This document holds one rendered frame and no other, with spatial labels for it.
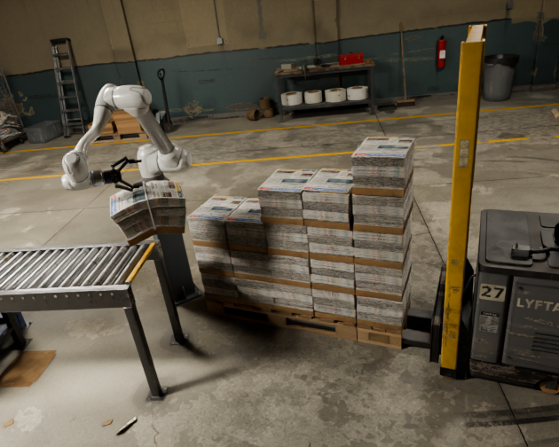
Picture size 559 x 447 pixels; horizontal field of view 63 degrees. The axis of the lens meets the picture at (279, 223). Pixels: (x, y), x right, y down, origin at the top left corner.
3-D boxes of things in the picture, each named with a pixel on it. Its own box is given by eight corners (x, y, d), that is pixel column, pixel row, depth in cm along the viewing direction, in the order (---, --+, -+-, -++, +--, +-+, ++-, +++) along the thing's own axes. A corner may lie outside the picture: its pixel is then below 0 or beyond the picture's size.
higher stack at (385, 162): (369, 307, 332) (365, 136, 275) (411, 313, 321) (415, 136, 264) (356, 341, 301) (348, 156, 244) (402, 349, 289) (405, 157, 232)
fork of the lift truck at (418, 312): (297, 294, 351) (296, 290, 349) (440, 317, 310) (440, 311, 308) (293, 301, 343) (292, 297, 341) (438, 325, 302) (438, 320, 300)
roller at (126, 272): (147, 251, 290) (149, 245, 287) (118, 294, 248) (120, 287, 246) (140, 248, 289) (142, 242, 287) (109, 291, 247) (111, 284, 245)
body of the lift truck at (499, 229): (470, 309, 318) (480, 206, 283) (560, 321, 297) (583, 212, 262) (465, 380, 262) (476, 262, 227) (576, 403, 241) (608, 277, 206)
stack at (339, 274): (231, 286, 377) (214, 194, 341) (370, 307, 332) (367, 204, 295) (207, 314, 346) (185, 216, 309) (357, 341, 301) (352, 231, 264)
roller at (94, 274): (118, 244, 289) (111, 245, 290) (84, 286, 247) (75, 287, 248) (121, 251, 291) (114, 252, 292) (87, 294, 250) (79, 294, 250)
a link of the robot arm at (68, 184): (95, 192, 252) (90, 181, 240) (65, 195, 248) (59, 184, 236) (93, 175, 256) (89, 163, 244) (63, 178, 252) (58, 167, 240)
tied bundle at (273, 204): (281, 199, 319) (278, 168, 308) (321, 201, 308) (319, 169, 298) (260, 223, 288) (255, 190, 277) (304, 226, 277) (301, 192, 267)
